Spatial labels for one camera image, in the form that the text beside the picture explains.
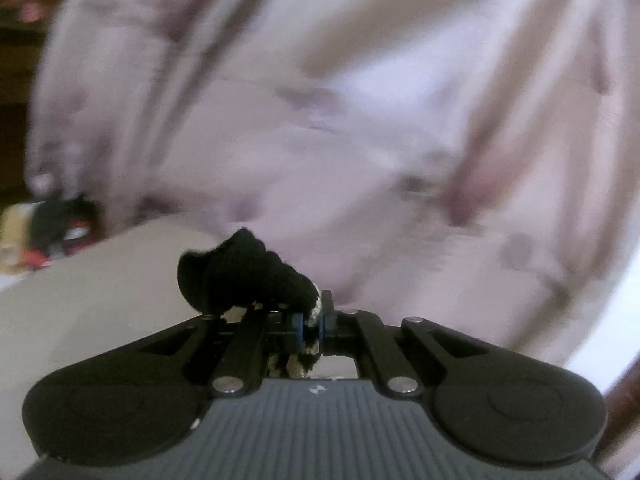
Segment brown wooden furniture frame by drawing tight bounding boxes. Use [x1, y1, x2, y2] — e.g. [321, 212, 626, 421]
[594, 360, 640, 458]

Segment grey fabric mattress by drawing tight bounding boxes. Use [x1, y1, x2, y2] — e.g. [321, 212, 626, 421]
[1, 220, 220, 479]

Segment pink leaf print curtain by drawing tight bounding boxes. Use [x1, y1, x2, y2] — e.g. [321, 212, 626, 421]
[26, 0, 639, 364]

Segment clutter of small objects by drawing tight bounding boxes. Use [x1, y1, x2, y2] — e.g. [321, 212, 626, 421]
[1, 196, 103, 276]

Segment black white striped knit sweater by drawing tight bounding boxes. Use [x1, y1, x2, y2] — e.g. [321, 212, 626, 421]
[177, 228, 322, 378]

